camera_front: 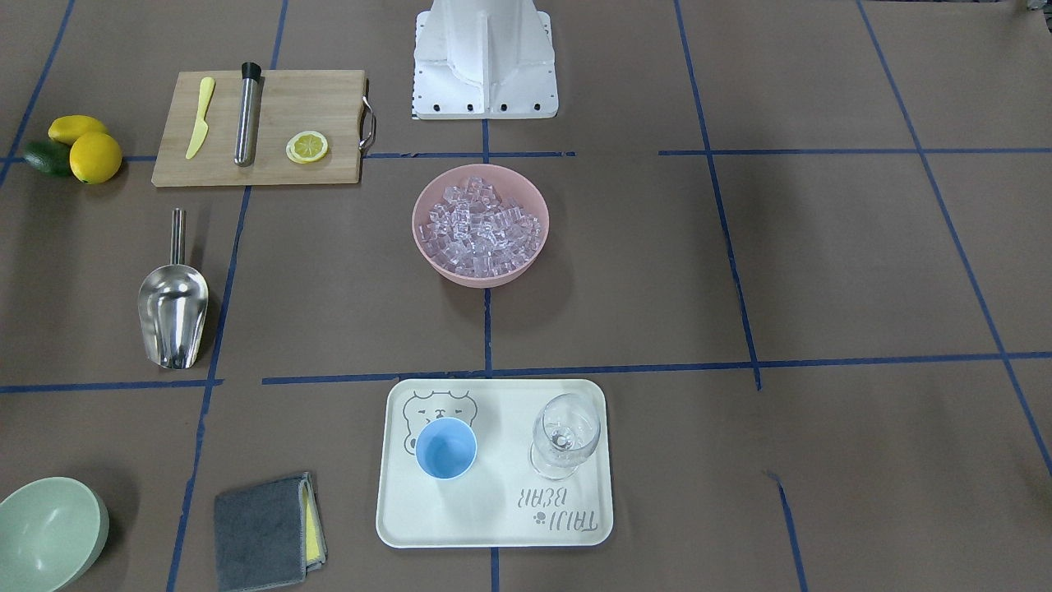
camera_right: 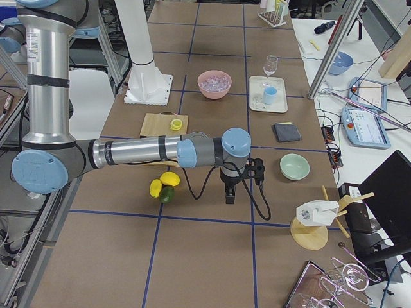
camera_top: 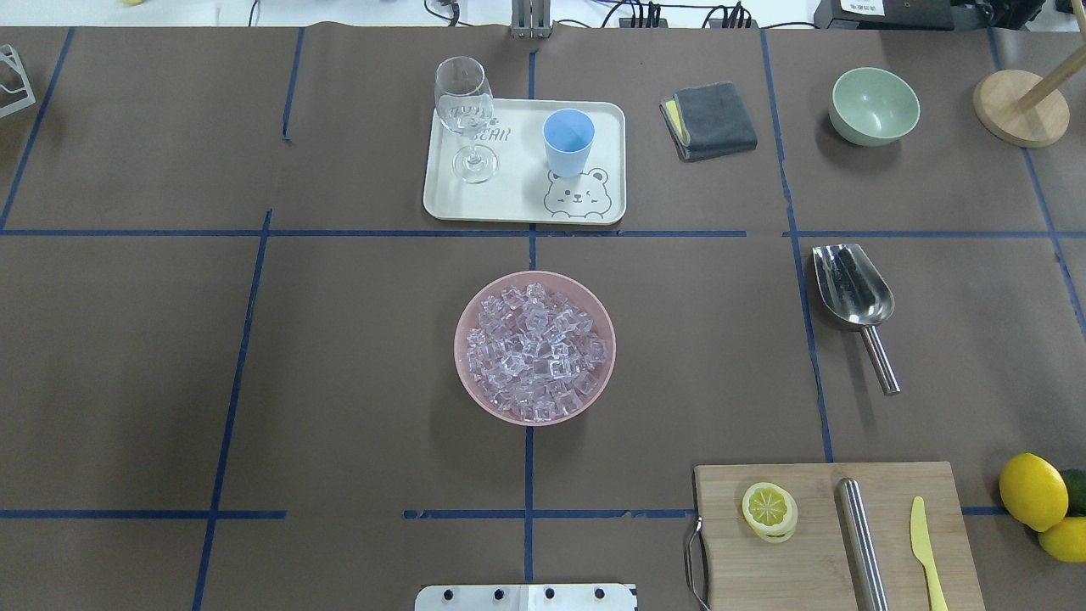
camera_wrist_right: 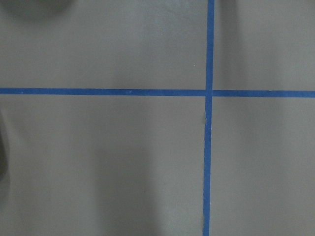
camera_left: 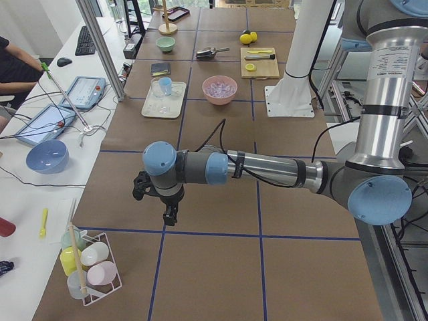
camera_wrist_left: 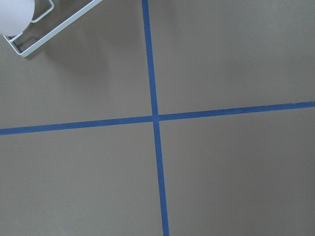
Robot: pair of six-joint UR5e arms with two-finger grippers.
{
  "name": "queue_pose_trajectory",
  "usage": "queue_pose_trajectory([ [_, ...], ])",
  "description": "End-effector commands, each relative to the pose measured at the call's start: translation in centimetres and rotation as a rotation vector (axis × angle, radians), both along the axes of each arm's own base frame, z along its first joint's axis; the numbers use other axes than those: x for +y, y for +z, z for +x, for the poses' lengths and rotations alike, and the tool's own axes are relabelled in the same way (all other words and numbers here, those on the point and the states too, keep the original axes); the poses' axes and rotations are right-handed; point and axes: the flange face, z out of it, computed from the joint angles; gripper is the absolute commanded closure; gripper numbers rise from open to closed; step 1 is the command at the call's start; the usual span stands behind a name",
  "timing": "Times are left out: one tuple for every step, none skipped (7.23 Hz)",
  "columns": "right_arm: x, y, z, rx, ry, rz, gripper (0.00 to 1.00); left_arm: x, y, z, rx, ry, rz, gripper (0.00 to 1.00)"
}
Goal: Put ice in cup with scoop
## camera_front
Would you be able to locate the steel ice scoop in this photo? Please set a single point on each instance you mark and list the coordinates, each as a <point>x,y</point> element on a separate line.
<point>172,304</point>

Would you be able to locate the clear ice cubes pile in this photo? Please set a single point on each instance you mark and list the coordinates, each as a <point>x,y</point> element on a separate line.
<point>478,230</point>

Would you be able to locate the blue plastic cup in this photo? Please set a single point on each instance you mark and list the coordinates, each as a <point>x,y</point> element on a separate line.
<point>446,448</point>

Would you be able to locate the pink bowl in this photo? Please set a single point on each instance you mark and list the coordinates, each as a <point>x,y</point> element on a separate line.
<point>496,174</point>

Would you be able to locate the clear wine glass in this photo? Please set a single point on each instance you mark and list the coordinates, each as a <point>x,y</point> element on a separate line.
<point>566,433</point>

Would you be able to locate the cream bear tray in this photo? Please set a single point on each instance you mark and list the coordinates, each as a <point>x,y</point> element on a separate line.
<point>501,500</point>

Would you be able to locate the lemon slice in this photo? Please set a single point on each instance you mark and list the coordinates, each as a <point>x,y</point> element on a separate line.
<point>307,147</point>

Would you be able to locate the bamboo cutting board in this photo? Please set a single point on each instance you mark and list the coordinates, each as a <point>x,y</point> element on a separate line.
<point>292,101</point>

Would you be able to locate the steel muddler black cap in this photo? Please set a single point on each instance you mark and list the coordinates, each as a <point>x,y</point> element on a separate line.
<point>250,105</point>

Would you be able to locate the yellow plastic knife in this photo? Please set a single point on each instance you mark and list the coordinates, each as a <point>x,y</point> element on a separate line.
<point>199,132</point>

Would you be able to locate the yellow lemon round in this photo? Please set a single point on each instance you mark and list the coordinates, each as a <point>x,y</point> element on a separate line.
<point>95,157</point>

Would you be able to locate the yellow lemon oblong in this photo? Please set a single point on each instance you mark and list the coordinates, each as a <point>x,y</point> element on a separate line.
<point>68,129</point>

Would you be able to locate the green avocado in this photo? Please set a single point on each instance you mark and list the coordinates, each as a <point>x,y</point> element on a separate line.
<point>49,157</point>

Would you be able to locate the light green bowl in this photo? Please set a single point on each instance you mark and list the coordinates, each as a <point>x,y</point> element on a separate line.
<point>52,531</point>

